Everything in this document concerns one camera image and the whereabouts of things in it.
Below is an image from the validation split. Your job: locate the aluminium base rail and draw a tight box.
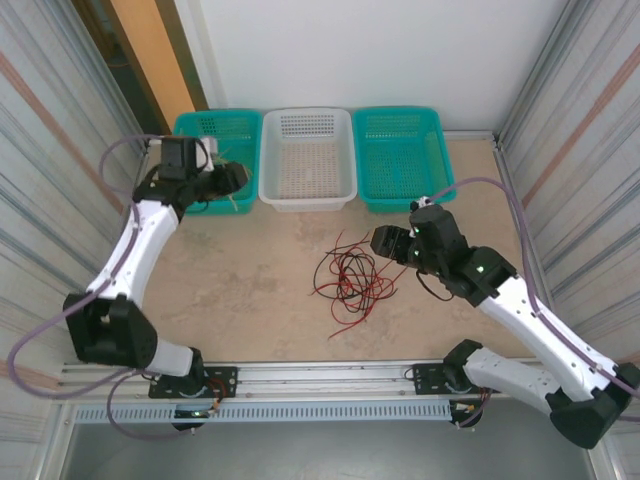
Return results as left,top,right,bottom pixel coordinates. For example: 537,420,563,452
57,360,599,401

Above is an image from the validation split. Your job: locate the grey slotted cable duct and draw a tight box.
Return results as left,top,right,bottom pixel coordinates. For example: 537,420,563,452
73,402,454,424

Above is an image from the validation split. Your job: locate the thin black cable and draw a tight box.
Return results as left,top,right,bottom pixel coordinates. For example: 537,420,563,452
313,249,361,314
339,252,399,314

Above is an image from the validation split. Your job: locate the thin red cable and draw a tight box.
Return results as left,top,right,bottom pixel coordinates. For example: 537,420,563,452
319,228,374,301
312,277,396,304

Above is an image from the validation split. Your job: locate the red and black wire bundle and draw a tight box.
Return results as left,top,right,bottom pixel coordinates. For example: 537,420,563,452
327,269,400,342

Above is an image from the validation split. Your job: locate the thin black right gripper wire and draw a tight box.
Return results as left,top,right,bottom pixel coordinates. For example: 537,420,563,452
417,269,454,303

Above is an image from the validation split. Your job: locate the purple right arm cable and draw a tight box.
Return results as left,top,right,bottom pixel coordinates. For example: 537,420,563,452
429,178,640,431

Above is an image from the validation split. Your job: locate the dark brown door frame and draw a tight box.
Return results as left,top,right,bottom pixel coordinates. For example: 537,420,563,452
69,0,174,136

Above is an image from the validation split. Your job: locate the orange wooden door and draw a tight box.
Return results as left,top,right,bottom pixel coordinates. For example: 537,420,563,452
108,0,211,134

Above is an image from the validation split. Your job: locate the teal perforated plastic basket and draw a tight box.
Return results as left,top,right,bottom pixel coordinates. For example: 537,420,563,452
169,108,265,217
352,105,459,215

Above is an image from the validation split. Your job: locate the white perforated plastic basket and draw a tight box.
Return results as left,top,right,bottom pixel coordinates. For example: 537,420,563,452
257,105,359,214

